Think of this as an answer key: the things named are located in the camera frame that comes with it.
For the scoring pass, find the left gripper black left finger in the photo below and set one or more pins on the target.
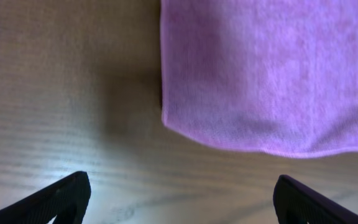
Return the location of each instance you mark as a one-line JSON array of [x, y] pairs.
[[63, 202]]

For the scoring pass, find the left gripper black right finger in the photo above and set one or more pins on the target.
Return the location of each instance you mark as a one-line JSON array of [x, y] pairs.
[[296, 203]]

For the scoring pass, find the purple microfiber cloth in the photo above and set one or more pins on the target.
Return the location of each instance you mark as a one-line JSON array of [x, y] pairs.
[[279, 76]]

